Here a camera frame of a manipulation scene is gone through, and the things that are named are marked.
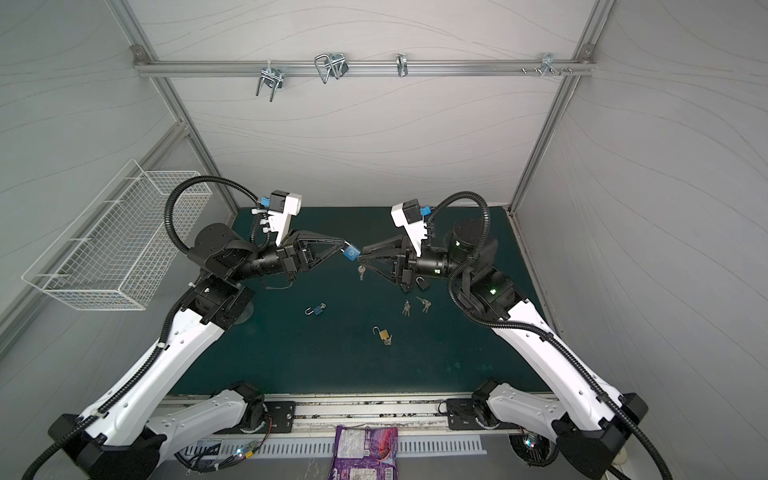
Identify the blue padlock with keys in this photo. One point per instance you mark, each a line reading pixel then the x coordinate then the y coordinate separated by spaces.
pixel 351 252

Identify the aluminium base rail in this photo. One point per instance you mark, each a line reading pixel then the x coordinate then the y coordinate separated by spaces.
pixel 412 413

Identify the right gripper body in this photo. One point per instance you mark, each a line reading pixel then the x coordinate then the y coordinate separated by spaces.
pixel 408 263

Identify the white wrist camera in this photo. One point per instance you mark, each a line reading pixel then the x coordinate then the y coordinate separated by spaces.
pixel 279 208
pixel 411 216

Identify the purple snack bag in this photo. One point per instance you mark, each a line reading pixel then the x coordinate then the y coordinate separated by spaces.
pixel 364 453

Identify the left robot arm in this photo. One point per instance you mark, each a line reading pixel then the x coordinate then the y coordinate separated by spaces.
pixel 114 438

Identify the metal hook clamp right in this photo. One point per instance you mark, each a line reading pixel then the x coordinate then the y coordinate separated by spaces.
pixel 547 68

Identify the green table mat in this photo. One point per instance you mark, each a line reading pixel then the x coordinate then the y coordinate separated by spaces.
pixel 280 350

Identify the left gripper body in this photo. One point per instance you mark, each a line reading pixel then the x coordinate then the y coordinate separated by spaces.
pixel 287 261

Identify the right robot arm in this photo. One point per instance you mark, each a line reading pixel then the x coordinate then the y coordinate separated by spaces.
pixel 587 421

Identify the metal hook clamp middle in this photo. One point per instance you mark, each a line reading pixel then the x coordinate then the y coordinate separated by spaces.
pixel 331 65

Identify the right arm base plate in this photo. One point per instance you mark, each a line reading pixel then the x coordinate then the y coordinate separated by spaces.
pixel 469 414

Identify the metal hook clamp left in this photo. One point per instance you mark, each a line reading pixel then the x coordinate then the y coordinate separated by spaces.
pixel 271 80

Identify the metal hook clamp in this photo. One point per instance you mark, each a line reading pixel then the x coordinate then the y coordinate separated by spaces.
pixel 547 68
pixel 271 80
pixel 331 65

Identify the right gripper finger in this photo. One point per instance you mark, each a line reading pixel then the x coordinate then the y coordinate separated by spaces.
pixel 385 267
pixel 384 247

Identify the white cable duct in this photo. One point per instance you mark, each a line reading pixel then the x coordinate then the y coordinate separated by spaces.
pixel 429 446

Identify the aluminium top rail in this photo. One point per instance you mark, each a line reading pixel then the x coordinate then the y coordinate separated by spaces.
pixel 357 68

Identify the gold padlock with key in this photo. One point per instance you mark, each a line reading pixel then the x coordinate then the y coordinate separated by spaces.
pixel 383 335

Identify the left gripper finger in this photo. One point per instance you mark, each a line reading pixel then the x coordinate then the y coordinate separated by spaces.
pixel 316 254
pixel 320 242

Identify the white wire basket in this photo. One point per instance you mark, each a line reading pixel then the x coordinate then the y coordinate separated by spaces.
pixel 115 254

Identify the metal ring clamp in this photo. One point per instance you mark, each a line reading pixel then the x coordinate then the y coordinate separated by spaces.
pixel 401 65

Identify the black cooling fan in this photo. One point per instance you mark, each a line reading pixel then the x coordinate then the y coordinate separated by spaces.
pixel 533 449

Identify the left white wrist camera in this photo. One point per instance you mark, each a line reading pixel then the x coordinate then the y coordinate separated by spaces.
pixel 279 208

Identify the small blue padlock left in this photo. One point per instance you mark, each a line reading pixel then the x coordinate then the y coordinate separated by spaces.
pixel 316 310

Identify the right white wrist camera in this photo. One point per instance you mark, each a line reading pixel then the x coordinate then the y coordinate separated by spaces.
pixel 411 216

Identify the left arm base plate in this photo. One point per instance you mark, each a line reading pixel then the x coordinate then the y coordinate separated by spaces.
pixel 263 416

